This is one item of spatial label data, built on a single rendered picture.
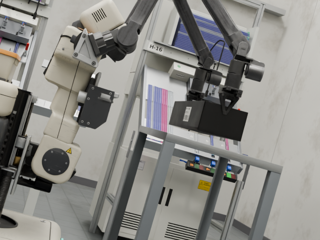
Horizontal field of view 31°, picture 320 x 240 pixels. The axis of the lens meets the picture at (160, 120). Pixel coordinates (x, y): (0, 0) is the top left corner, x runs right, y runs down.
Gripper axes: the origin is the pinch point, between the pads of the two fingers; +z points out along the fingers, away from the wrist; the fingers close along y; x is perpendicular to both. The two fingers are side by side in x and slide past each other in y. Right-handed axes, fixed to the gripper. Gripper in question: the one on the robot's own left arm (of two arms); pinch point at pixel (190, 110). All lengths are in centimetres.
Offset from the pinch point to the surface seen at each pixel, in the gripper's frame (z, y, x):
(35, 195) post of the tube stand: 71, 91, 58
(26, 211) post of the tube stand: 81, 91, 61
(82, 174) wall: 86, 383, 16
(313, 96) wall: -57, 283, -178
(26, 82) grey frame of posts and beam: 6, 131, 83
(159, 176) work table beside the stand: 28, -64, 18
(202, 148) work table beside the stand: 15, -63, 6
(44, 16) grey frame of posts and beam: -38, 128, 83
